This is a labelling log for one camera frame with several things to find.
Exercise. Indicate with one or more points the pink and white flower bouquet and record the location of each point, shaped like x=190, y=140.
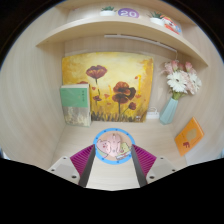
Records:
x=180, y=80

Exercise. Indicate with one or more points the orange plush toy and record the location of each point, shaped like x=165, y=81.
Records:
x=171, y=25

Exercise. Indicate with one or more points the pale green vase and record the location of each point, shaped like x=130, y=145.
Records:
x=168, y=111

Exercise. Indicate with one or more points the round blue cartoon mouse pad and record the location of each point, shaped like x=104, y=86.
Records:
x=100, y=140

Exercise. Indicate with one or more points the wooden shelf board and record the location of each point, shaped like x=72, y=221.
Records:
x=113, y=27

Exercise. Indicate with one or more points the pink computer mouse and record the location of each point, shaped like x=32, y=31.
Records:
x=114, y=144

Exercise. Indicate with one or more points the white power adapter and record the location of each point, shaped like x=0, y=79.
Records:
x=152, y=114

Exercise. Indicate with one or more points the small potted plant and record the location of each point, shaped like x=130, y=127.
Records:
x=108, y=12
x=156, y=19

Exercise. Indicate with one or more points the green book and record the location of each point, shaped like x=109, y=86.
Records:
x=75, y=103

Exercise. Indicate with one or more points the yellow poppy flower painting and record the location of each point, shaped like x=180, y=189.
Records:
x=113, y=71

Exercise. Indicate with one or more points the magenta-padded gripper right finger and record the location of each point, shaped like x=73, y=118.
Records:
x=146, y=161

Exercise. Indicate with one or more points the white light bar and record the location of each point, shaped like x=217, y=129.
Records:
x=140, y=40

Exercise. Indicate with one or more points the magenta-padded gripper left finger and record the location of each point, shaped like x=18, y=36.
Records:
x=78, y=161

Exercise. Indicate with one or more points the orange book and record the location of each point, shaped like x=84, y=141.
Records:
x=189, y=136

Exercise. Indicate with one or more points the purple round sign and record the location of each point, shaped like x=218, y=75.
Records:
x=128, y=13

